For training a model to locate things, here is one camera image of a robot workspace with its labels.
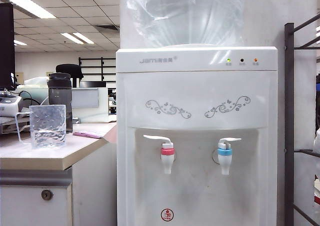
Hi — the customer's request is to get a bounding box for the blue cold water tap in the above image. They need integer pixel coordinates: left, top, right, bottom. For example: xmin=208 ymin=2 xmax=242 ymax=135
xmin=216 ymin=137 xmax=243 ymax=176

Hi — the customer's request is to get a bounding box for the white drawer cabinet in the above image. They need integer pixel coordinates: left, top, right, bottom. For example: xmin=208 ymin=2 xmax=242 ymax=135
xmin=0 ymin=169 xmax=74 ymax=226

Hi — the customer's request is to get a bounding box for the pink booklet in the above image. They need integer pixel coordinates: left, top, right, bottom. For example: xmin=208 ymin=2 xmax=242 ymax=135
xmin=72 ymin=130 xmax=107 ymax=139

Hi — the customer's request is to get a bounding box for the black and blue item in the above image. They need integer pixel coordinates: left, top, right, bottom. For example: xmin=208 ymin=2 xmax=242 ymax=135
xmin=315 ymin=73 xmax=320 ymax=104

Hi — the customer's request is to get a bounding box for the black background shelf frame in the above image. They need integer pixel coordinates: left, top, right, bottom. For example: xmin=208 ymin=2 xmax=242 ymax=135
xmin=78 ymin=56 xmax=117 ymax=88

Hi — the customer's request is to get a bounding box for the double ceiling light panel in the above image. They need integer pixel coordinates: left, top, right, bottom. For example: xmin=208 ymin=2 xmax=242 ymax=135
xmin=60 ymin=32 xmax=95 ymax=45

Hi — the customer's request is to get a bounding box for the red and white package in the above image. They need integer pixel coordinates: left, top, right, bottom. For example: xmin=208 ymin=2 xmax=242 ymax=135
xmin=313 ymin=174 xmax=320 ymax=205

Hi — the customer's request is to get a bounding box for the white bottle on rack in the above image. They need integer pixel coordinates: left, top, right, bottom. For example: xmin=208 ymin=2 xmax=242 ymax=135
xmin=313 ymin=127 xmax=320 ymax=154

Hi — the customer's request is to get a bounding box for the black computer monitor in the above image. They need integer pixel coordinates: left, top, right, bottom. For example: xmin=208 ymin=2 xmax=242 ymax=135
xmin=0 ymin=2 xmax=17 ymax=92

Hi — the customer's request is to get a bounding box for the black background monitor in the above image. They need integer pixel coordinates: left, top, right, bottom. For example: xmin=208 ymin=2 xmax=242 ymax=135
xmin=79 ymin=80 xmax=107 ymax=89

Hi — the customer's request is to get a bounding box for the water jug in plastic bag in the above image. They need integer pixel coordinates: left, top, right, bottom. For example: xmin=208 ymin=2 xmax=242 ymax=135
xmin=125 ymin=0 xmax=247 ymax=49

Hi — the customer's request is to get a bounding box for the ceiling air vent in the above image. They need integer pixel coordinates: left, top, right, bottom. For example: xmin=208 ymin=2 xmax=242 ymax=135
xmin=96 ymin=25 xmax=121 ymax=34

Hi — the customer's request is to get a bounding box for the grey sports bottle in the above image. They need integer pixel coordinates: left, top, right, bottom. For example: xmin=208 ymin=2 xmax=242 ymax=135
xmin=47 ymin=72 xmax=74 ymax=134

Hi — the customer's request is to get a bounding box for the grey document tray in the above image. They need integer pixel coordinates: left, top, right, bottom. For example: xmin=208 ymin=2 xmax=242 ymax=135
xmin=0 ymin=112 xmax=32 ymax=136

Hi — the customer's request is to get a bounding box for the black office chair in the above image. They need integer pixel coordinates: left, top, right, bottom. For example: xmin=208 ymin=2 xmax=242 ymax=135
xmin=55 ymin=63 xmax=85 ymax=88

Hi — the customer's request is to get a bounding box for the dark metal rack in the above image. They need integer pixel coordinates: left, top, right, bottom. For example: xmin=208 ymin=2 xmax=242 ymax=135
xmin=284 ymin=12 xmax=320 ymax=226

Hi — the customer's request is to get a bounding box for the large ceiling light panel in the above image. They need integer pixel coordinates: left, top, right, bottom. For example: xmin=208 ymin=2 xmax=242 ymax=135
xmin=2 ymin=0 xmax=57 ymax=19

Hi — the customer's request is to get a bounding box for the light wooden desk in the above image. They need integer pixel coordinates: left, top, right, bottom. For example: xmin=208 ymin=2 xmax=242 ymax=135
xmin=0 ymin=122 xmax=118 ymax=171

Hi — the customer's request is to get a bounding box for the red hot water tap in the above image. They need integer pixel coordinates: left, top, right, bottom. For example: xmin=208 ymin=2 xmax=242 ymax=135
xmin=143 ymin=134 xmax=176 ymax=175

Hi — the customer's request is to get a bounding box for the white water dispenser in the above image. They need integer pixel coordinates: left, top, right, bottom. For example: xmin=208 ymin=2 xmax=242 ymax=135
xmin=115 ymin=43 xmax=279 ymax=226

